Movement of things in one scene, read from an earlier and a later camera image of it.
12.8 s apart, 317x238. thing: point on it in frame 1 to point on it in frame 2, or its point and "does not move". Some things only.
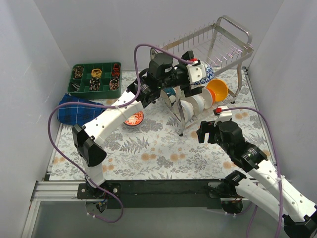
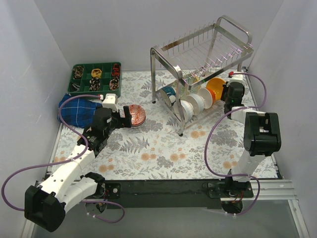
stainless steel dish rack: x=223 y=50 does not move
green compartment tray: x=96 y=81 does not move
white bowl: x=207 y=95 does not move
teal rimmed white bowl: x=171 y=92 does not move
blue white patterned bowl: x=210 y=76 to x=138 y=114
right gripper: x=206 y=132 to x=224 y=94
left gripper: x=187 y=83 to x=126 y=116
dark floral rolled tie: x=94 y=84 does not move
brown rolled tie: x=78 y=72 does not move
